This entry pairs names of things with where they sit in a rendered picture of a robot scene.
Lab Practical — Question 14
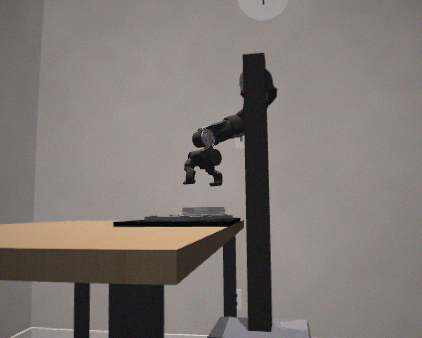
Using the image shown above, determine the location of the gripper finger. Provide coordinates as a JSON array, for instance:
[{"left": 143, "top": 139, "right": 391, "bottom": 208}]
[
  {"left": 205, "top": 166, "right": 223, "bottom": 186},
  {"left": 183, "top": 158, "right": 196, "bottom": 185}
]

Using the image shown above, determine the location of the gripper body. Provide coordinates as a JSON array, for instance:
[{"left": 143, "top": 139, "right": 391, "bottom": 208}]
[{"left": 188, "top": 132, "right": 222, "bottom": 169}]

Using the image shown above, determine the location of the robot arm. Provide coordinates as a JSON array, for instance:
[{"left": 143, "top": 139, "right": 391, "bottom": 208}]
[{"left": 192, "top": 69, "right": 277, "bottom": 149}]

